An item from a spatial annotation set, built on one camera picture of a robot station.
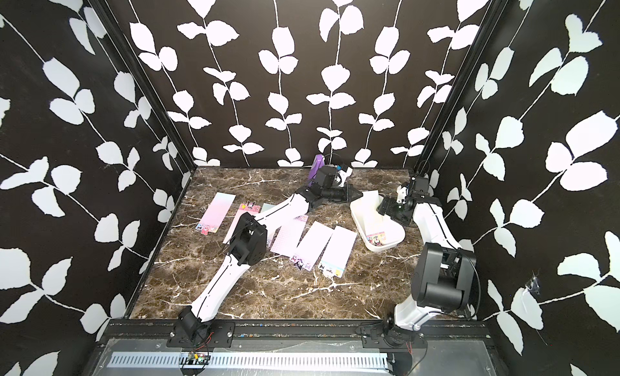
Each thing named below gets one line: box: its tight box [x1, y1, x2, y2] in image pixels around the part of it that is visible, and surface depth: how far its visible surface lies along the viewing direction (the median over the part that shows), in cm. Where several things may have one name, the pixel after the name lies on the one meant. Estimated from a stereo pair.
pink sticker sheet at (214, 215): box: [195, 192, 237, 236], surface depth 106 cm
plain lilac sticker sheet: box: [289, 221, 335, 272], surface depth 95 cm
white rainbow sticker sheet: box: [318, 225, 358, 279], surface depth 95 cm
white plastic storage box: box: [349, 194, 406, 253], surface depth 94 cm
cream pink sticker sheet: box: [366, 231, 386, 247], surface depth 95 cm
